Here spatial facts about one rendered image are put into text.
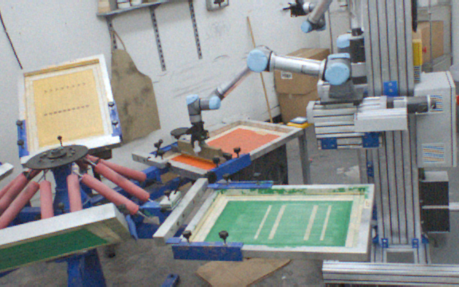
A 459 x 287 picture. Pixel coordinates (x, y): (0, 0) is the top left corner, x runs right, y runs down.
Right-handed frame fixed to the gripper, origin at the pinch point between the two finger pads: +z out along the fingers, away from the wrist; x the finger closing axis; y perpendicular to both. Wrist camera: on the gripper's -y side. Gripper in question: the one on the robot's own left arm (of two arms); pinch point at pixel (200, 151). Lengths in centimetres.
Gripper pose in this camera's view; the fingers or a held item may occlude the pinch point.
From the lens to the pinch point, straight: 324.5
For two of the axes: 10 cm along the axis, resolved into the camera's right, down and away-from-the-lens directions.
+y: 6.8, 1.5, -7.2
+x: 7.2, -3.4, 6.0
